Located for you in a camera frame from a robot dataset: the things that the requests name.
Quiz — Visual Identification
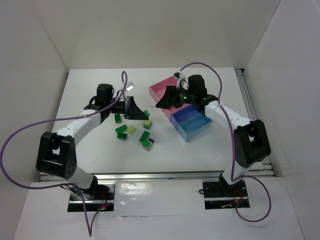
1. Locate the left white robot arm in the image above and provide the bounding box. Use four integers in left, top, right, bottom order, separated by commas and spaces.
36, 83, 149, 197

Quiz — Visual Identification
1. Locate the small pink container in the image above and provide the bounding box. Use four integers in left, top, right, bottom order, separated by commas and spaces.
161, 104, 190, 120

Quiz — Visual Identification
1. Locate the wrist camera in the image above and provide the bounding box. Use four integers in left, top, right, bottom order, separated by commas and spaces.
126, 82, 135, 92
173, 71, 188, 89

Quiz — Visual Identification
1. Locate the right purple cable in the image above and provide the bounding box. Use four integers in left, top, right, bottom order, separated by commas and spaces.
179, 62, 272, 223

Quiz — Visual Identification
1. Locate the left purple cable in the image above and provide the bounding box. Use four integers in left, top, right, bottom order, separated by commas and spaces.
0, 70, 128, 237

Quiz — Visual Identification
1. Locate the dark blue container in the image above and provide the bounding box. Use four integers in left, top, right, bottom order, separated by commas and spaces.
170, 104, 199, 131

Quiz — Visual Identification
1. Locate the light blue container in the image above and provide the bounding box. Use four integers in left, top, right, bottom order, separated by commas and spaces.
178, 113, 212, 142

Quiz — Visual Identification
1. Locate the large pink container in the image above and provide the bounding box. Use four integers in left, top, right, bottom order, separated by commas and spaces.
149, 76, 177, 103

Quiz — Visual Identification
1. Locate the small green lego piece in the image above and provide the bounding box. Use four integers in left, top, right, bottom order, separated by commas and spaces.
143, 110, 151, 117

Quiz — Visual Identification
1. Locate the aluminium front rail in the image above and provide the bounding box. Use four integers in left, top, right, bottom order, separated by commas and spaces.
39, 170, 226, 182

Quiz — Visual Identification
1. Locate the green long lego brick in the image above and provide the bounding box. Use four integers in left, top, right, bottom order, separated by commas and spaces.
115, 124, 128, 134

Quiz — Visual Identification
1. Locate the yellow lego brick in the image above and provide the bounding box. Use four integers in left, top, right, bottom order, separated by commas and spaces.
126, 125, 137, 135

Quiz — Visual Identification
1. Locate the green small lego upside down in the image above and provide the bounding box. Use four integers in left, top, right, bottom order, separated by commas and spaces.
117, 132, 128, 141

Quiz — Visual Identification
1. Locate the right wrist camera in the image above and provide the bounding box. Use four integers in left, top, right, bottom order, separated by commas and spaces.
173, 71, 188, 89

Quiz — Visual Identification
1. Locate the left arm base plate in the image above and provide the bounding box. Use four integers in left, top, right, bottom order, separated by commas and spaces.
67, 183, 116, 213

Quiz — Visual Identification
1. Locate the green narrow lego brick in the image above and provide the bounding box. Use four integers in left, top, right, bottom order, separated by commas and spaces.
139, 131, 150, 143

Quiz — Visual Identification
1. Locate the green and yellow lego stack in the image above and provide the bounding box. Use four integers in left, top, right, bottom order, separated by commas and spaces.
143, 119, 153, 130

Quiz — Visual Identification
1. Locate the aluminium side rail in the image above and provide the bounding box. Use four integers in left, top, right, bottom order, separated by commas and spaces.
234, 68, 275, 177

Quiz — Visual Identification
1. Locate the green yellow blue lego stack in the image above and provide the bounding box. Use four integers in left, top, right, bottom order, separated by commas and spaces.
142, 138, 155, 151

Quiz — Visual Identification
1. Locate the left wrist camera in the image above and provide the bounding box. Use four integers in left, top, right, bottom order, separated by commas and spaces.
126, 82, 135, 92

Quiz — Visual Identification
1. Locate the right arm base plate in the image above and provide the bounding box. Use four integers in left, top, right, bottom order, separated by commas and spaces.
198, 181, 250, 210

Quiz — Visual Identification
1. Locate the purple cable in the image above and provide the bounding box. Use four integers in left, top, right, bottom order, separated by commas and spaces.
0, 70, 128, 237
179, 62, 272, 223

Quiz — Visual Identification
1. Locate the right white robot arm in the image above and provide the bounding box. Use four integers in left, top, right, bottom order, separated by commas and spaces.
155, 71, 271, 192

